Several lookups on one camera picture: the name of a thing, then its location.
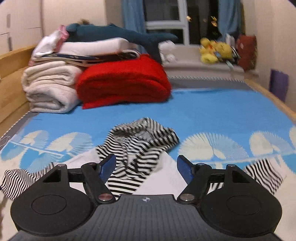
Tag striped black white hoodie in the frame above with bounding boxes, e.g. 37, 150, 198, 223
1, 114, 292, 200

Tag blue white fan-pattern bedsheet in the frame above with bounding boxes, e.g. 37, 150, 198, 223
1, 87, 295, 240

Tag cream folded blanket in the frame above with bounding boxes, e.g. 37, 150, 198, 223
21, 61, 84, 113

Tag red folded blanket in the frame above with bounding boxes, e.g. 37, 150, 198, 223
76, 54, 171, 109

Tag wooden bed headboard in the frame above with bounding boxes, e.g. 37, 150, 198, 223
0, 45, 36, 136

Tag purple box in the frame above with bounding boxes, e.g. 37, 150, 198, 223
269, 69, 289, 102

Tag yellow duck plush toys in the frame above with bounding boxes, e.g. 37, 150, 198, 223
199, 38, 233, 64

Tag white plush toy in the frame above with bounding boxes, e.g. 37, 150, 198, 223
159, 41, 176, 63

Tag white folded blanket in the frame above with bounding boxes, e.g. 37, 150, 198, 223
58, 38, 137, 56

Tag pink white folded cloth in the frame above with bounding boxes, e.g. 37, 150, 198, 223
31, 25, 69, 58

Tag dark teal shark plush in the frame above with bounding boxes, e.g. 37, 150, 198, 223
66, 23, 178, 63

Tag blue curtain right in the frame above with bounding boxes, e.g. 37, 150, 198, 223
218, 0, 241, 42

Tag blue curtain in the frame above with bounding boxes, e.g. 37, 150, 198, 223
218, 0, 241, 42
121, 0, 147, 54

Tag blue curtain left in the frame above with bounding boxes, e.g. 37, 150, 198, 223
121, 0, 147, 54

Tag white window frame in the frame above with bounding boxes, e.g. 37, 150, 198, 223
143, 1, 201, 45

